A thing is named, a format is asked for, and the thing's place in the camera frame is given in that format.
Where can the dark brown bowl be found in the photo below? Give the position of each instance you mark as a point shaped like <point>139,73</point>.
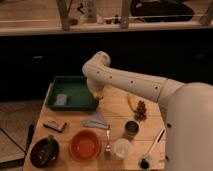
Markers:
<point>38,152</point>

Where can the orange apple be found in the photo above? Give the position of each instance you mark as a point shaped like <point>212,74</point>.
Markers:
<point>98,97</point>

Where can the black bag on shelf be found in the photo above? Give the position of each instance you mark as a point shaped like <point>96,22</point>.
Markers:
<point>161,10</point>

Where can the yellow banana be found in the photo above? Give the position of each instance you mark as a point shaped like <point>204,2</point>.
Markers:
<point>132,102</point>

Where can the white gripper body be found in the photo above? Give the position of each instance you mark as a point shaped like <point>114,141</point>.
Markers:
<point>95,87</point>

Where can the silver fork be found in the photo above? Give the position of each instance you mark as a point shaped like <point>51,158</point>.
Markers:
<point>108,147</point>

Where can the bunch of brown grapes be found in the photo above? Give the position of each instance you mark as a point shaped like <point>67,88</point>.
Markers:
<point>140,112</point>

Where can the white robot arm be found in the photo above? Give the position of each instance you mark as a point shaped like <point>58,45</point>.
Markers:
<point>189,110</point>

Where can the green plastic tray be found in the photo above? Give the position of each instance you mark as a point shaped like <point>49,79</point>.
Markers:
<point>75,87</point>

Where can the small dark box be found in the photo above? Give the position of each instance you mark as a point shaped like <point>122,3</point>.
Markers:
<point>59,127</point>

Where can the green vegetable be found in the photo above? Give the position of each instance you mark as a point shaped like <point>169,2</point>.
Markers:
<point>50,147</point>

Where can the grey folded cloth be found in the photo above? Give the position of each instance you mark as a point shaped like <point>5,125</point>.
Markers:
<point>96,121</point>

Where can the white cup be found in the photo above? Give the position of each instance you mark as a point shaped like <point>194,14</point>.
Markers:
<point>122,148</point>

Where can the small grey sponge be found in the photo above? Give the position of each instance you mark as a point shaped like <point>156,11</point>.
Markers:
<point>61,99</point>

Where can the orange bowl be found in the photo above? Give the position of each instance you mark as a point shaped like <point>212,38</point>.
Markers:
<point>85,146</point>

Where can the metal can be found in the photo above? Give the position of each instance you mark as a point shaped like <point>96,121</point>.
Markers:
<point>131,128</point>

